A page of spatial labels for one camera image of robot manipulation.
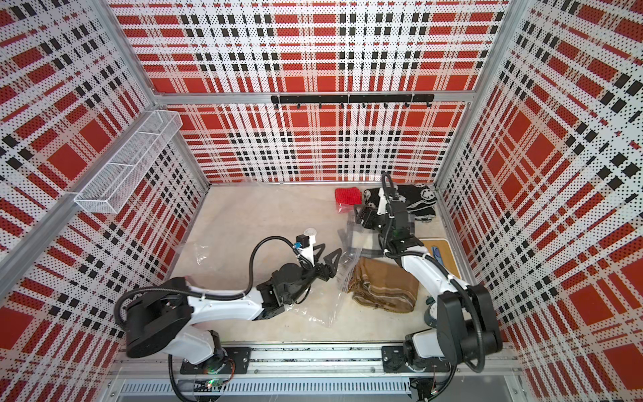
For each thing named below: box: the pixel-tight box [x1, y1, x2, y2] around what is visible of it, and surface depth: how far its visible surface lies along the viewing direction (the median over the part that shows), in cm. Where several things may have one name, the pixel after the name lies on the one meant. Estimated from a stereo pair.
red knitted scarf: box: [334, 186, 363, 208], surface depth 113 cm
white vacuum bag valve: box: [303, 227, 318, 241], surface depth 104 cm
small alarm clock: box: [423, 295, 438, 329], surface depth 80 cm
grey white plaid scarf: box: [337, 221, 386, 258], surface depth 98 cm
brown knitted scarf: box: [348, 256, 420, 314], surface depth 85 cm
